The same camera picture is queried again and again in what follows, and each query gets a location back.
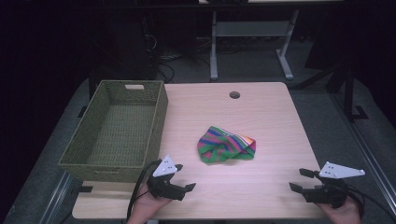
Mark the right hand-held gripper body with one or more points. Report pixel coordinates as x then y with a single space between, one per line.
330 194

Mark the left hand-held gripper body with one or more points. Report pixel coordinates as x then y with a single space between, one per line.
164 186

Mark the striped knitted pet sweater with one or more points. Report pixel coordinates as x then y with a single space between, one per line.
224 144

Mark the person's right hand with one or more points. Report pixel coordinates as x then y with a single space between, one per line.
345 214

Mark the person's left hand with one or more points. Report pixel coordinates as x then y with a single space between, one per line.
144 208

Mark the green woven basket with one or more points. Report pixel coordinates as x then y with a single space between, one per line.
121 130

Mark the black floor stand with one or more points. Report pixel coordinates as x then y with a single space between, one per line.
349 93

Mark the grey round table grommet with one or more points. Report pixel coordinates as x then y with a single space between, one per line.
234 95

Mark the dark computer tower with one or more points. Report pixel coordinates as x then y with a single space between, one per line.
124 53

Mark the metal floor rail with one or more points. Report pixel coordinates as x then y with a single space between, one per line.
367 152
57 199

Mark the white metal desk frame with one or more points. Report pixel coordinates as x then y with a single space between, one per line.
249 29

